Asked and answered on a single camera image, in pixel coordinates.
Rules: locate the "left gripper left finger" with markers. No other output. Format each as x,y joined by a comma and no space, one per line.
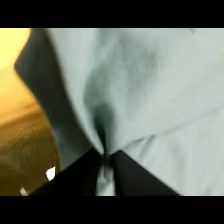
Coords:
78,178

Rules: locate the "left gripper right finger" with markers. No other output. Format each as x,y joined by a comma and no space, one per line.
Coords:
136,180

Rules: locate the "pale grey shirt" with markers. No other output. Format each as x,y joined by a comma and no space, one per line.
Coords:
150,83

